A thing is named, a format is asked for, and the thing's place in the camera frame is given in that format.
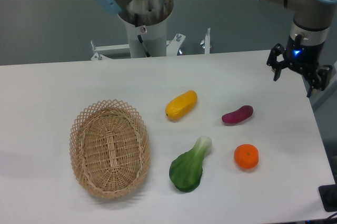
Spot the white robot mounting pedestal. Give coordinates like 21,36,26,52
90,21,213,61

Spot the orange tangerine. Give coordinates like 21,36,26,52
234,144,259,169

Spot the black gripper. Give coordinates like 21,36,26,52
266,37,333,98

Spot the yellow mango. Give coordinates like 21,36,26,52
165,90,197,121

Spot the green bok choy vegetable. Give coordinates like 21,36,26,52
169,136,212,192

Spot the purple sweet potato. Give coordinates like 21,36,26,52
222,105,254,124

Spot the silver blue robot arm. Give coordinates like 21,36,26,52
96,0,336,90

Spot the woven wicker basket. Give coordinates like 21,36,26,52
70,99,151,199

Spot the black device at table edge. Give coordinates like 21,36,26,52
318,184,336,212

